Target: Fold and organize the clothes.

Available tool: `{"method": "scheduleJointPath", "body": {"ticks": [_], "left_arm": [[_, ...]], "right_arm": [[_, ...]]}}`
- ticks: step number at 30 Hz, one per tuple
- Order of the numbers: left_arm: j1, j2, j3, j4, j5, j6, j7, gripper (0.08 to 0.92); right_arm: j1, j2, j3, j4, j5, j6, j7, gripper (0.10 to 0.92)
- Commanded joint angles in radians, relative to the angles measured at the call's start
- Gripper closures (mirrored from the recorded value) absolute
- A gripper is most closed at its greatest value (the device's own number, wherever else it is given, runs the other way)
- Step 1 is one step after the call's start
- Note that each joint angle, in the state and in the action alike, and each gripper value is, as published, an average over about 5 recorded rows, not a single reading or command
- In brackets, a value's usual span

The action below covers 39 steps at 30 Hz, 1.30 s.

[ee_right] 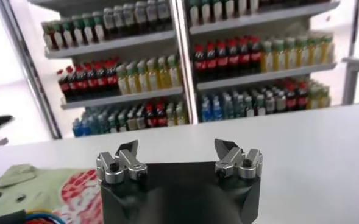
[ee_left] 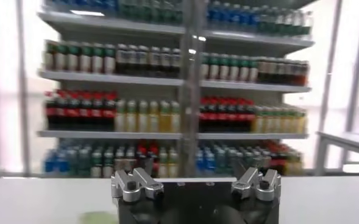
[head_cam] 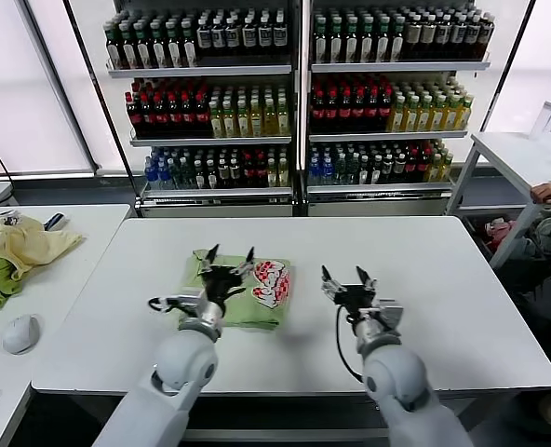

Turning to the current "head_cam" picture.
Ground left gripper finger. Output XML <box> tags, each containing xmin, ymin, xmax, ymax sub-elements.
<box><xmin>198</xmin><ymin>243</ymin><xmax>220</xmax><ymax>274</ymax></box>
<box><xmin>235</xmin><ymin>246</ymin><xmax>257</xmax><ymax>278</ymax></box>

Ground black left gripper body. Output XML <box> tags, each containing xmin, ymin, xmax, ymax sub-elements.
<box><xmin>199</xmin><ymin>265</ymin><xmax>247</xmax><ymax>306</ymax></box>

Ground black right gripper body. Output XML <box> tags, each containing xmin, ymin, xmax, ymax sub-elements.
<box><xmin>336</xmin><ymin>283</ymin><xmax>379</xmax><ymax>320</ymax></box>

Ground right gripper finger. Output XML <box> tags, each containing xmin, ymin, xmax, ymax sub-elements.
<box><xmin>356</xmin><ymin>265</ymin><xmax>378</xmax><ymax>291</ymax></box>
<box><xmin>321</xmin><ymin>265</ymin><xmax>346</xmax><ymax>300</ymax></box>

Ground light green t-shirt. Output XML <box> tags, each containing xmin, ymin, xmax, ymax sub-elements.
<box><xmin>177</xmin><ymin>249</ymin><xmax>293</xmax><ymax>332</ymax></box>

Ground red pink clothes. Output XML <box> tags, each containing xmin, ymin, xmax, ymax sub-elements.
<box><xmin>472</xmin><ymin>219</ymin><xmax>517</xmax><ymax>252</ymax></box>

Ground white drinks shelf unit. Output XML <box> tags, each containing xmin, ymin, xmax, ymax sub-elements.
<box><xmin>303</xmin><ymin>0</ymin><xmax>496</xmax><ymax>217</ymax></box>
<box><xmin>103</xmin><ymin>0</ymin><xmax>305</xmax><ymax>220</ymax></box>

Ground white metal shelf board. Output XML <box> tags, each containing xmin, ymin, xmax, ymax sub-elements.
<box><xmin>107</xmin><ymin>64</ymin><xmax>293</xmax><ymax>81</ymax></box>
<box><xmin>138</xmin><ymin>185</ymin><xmax>296</xmax><ymax>206</ymax></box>
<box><xmin>306</xmin><ymin>181</ymin><xmax>454</xmax><ymax>201</ymax></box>
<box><xmin>128</xmin><ymin>134</ymin><xmax>293</xmax><ymax>149</ymax></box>
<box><xmin>308</xmin><ymin>129</ymin><xmax>469</xmax><ymax>143</ymax></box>
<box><xmin>310</xmin><ymin>58</ymin><xmax>491</xmax><ymax>74</ymax></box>

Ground large white work table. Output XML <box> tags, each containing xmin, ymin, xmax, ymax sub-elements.
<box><xmin>30</xmin><ymin>214</ymin><xmax>551</xmax><ymax>397</ymax></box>

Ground black storage crate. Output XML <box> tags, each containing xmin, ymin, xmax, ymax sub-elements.
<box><xmin>462</xmin><ymin>213</ymin><xmax>544</xmax><ymax>262</ymax></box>

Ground white side table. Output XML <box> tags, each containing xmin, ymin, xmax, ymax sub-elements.
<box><xmin>0</xmin><ymin>204</ymin><xmax>132</xmax><ymax>447</ymax></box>

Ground yellow juice bottle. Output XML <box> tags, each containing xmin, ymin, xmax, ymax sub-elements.
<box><xmin>262</xmin><ymin>99</ymin><xmax>277</xmax><ymax>137</ymax></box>
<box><xmin>222</xmin><ymin>101</ymin><xmax>236</xmax><ymax>139</ymax></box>
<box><xmin>276</xmin><ymin>98</ymin><xmax>290</xmax><ymax>137</ymax></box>
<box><xmin>430</xmin><ymin>94</ymin><xmax>444</xmax><ymax>131</ymax></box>
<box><xmin>456</xmin><ymin>94</ymin><xmax>473</xmax><ymax>131</ymax></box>
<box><xmin>391</xmin><ymin>95</ymin><xmax>406</xmax><ymax>132</ymax></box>
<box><xmin>418</xmin><ymin>94</ymin><xmax>432</xmax><ymax>132</ymax></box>
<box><xmin>209</xmin><ymin>101</ymin><xmax>224</xmax><ymax>139</ymax></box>
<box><xmin>405</xmin><ymin>95</ymin><xmax>419</xmax><ymax>132</ymax></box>
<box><xmin>235</xmin><ymin>100</ymin><xmax>250</xmax><ymax>138</ymax></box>
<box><xmin>443</xmin><ymin>94</ymin><xmax>457</xmax><ymax>131</ymax></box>
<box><xmin>249</xmin><ymin>100</ymin><xmax>263</xmax><ymax>138</ymax></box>

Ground red cap cola bottle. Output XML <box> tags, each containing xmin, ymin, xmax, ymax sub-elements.
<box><xmin>311</xmin><ymin>90</ymin><xmax>327</xmax><ymax>133</ymax></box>
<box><xmin>125</xmin><ymin>92</ymin><xmax>141</xmax><ymax>138</ymax></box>
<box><xmin>154</xmin><ymin>94</ymin><xmax>168</xmax><ymax>138</ymax></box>
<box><xmin>352</xmin><ymin>90</ymin><xmax>367</xmax><ymax>133</ymax></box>
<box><xmin>181</xmin><ymin>94</ymin><xmax>196</xmax><ymax>137</ymax></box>
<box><xmin>325</xmin><ymin>90</ymin><xmax>340</xmax><ymax>133</ymax></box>
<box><xmin>366</xmin><ymin>89</ymin><xmax>380</xmax><ymax>132</ymax></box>
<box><xmin>168</xmin><ymin>94</ymin><xmax>182</xmax><ymax>138</ymax></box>
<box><xmin>140</xmin><ymin>94</ymin><xmax>155</xmax><ymax>138</ymax></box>
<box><xmin>195</xmin><ymin>93</ymin><xmax>210</xmax><ymax>137</ymax></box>
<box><xmin>378</xmin><ymin>89</ymin><xmax>393</xmax><ymax>132</ymax></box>
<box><xmin>339</xmin><ymin>90</ymin><xmax>354</xmax><ymax>133</ymax></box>

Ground black and blue tool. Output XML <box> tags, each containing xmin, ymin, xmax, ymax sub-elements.
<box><xmin>42</xmin><ymin>212</ymin><xmax>70</xmax><ymax>233</ymax></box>

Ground pale yellow garment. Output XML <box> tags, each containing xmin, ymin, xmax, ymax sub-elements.
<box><xmin>0</xmin><ymin>216</ymin><xmax>86</xmax><ymax>281</ymax></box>

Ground white table slanted legs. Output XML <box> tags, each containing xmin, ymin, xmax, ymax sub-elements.
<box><xmin>445</xmin><ymin>131</ymin><xmax>551</xmax><ymax>272</ymax></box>

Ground white computer mouse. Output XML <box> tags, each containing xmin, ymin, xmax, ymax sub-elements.
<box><xmin>1</xmin><ymin>315</ymin><xmax>41</xmax><ymax>357</ymax></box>

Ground green cap tea bottle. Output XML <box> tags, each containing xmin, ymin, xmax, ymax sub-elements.
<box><xmin>106</xmin><ymin>24</ymin><xmax>122</xmax><ymax>71</ymax></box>
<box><xmin>343</xmin><ymin>16</ymin><xmax>359</xmax><ymax>63</ymax></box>
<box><xmin>390</xmin><ymin>15</ymin><xmax>406</xmax><ymax>61</ymax></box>
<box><xmin>313</xmin><ymin>16</ymin><xmax>329</xmax><ymax>63</ymax></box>
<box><xmin>182</xmin><ymin>20</ymin><xmax>198</xmax><ymax>69</ymax></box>
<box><xmin>329</xmin><ymin>16</ymin><xmax>344</xmax><ymax>63</ymax></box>
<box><xmin>120</xmin><ymin>23</ymin><xmax>137</xmax><ymax>71</ymax></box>
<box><xmin>135</xmin><ymin>22</ymin><xmax>152</xmax><ymax>71</ymax></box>
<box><xmin>374</xmin><ymin>16</ymin><xmax>390</xmax><ymax>62</ymax></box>
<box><xmin>359</xmin><ymin>16</ymin><xmax>375</xmax><ymax>62</ymax></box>
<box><xmin>151</xmin><ymin>22</ymin><xmax>167</xmax><ymax>70</ymax></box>
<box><xmin>167</xmin><ymin>21</ymin><xmax>182</xmax><ymax>69</ymax></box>

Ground dark bottle white label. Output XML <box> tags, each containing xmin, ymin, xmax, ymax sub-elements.
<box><xmin>196</xmin><ymin>19</ymin><xmax>212</xmax><ymax>58</ymax></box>
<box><xmin>241</xmin><ymin>17</ymin><xmax>258</xmax><ymax>57</ymax></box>
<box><xmin>211</xmin><ymin>19</ymin><xmax>226</xmax><ymax>58</ymax></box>
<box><xmin>225</xmin><ymin>18</ymin><xmax>241</xmax><ymax>57</ymax></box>
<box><xmin>257</xmin><ymin>16</ymin><xmax>273</xmax><ymax>56</ymax></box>
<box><xmin>272</xmin><ymin>15</ymin><xmax>288</xmax><ymax>56</ymax></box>

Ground translucent white cap bottle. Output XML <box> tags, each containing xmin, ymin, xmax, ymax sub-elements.
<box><xmin>530</xmin><ymin>101</ymin><xmax>551</xmax><ymax>140</ymax></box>

